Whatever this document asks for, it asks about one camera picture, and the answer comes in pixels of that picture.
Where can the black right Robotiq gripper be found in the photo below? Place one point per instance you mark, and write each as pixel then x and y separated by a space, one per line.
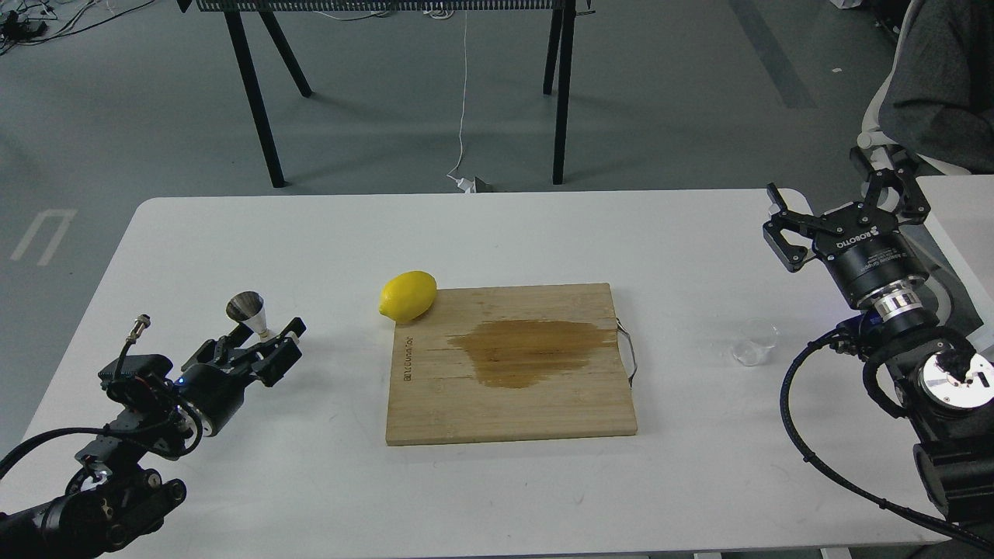
pixel 871 256

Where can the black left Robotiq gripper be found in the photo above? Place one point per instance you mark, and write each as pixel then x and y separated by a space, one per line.
pixel 213 380

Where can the steel double jigger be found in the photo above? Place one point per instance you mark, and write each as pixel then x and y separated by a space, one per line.
pixel 247 308

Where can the clear plastic measuring cup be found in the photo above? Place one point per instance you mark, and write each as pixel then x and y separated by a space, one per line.
pixel 754 342

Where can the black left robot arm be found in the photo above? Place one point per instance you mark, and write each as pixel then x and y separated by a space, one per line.
pixel 113 500

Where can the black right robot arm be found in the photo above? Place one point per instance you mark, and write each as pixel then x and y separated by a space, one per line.
pixel 913 366

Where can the white office chair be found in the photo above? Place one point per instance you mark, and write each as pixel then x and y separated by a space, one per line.
pixel 872 140

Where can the person in grey clothes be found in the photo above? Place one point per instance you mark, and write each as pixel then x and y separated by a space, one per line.
pixel 940 103

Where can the yellow lemon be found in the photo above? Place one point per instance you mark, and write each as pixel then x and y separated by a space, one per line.
pixel 407 296

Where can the wooden cutting board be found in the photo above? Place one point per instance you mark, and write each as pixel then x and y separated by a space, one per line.
pixel 510 363

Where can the black metal trestle table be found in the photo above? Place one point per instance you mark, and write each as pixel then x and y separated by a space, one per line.
pixel 400 63

